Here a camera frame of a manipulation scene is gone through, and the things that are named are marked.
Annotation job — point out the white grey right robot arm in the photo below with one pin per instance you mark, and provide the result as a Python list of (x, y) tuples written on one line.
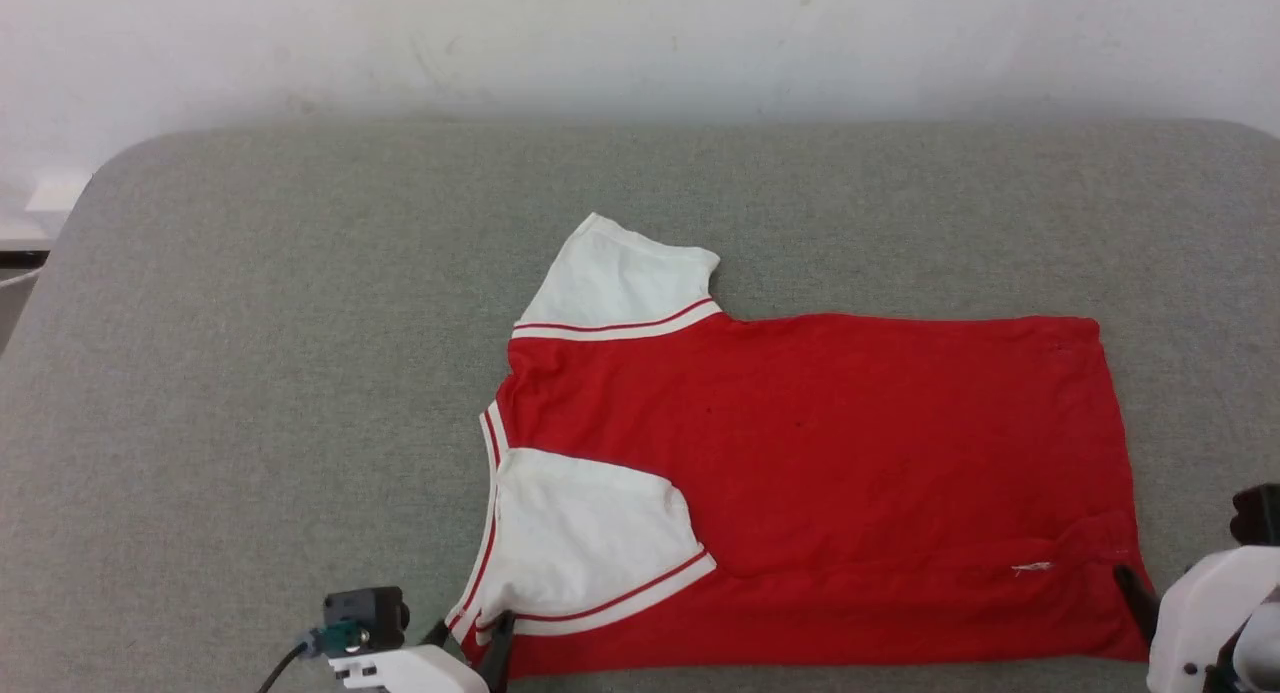
[(1262, 653)]

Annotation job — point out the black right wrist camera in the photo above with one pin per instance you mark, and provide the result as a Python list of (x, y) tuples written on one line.
[(1260, 518)]

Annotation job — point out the grey fabric sofa cushion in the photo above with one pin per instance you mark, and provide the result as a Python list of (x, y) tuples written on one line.
[(300, 373)]

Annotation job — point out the red and white jersey shirt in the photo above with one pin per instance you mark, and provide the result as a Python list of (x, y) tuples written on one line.
[(850, 453)]

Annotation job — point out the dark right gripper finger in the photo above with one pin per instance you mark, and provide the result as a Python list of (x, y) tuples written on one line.
[(1138, 598)]

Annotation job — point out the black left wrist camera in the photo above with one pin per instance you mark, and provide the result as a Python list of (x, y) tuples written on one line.
[(362, 613)]

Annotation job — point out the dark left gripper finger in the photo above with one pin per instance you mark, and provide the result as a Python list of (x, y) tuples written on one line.
[(438, 634), (501, 653)]

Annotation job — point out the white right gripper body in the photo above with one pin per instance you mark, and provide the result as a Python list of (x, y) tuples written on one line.
[(1195, 613)]

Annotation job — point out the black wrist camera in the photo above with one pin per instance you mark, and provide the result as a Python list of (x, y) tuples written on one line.
[(1260, 518), (362, 613)]

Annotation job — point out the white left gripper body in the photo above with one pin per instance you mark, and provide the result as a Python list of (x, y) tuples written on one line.
[(410, 673)]

